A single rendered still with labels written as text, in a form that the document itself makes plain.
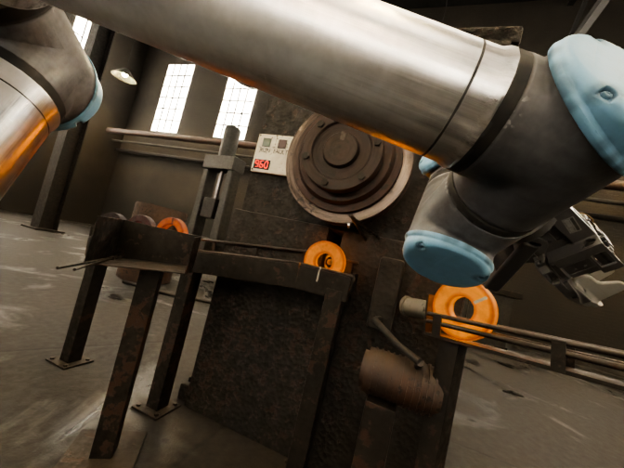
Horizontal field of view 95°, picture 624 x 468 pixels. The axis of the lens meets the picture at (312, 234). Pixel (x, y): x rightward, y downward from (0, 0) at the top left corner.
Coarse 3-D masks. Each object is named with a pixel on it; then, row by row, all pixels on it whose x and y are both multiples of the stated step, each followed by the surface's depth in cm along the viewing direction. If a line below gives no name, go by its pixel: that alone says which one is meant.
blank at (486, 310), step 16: (448, 288) 76; (464, 288) 73; (480, 288) 70; (448, 304) 76; (480, 304) 70; (496, 304) 69; (448, 320) 75; (480, 320) 69; (496, 320) 68; (464, 336) 71; (480, 336) 68
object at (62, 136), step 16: (96, 32) 573; (112, 32) 604; (96, 48) 587; (96, 64) 593; (80, 128) 589; (64, 144) 569; (80, 144) 587; (64, 160) 574; (48, 176) 557; (64, 176) 580; (48, 192) 551; (64, 192) 582; (48, 208) 566; (32, 224) 552; (48, 224) 571
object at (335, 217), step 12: (312, 120) 110; (300, 132) 111; (288, 156) 111; (408, 156) 97; (288, 168) 111; (408, 168) 97; (288, 180) 110; (396, 180) 97; (408, 180) 96; (300, 192) 108; (396, 192) 97; (300, 204) 107; (312, 204) 105; (384, 204) 97; (324, 216) 103; (336, 216) 102; (348, 216) 101; (360, 216) 99; (372, 216) 103
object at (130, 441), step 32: (96, 224) 80; (128, 224) 100; (96, 256) 85; (128, 256) 100; (160, 256) 102; (192, 256) 94; (128, 320) 88; (128, 352) 88; (128, 384) 88; (96, 448) 86; (128, 448) 92
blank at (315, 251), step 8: (312, 248) 105; (320, 248) 104; (328, 248) 104; (336, 248) 103; (312, 256) 105; (336, 256) 102; (344, 256) 104; (312, 264) 105; (336, 264) 102; (344, 264) 102
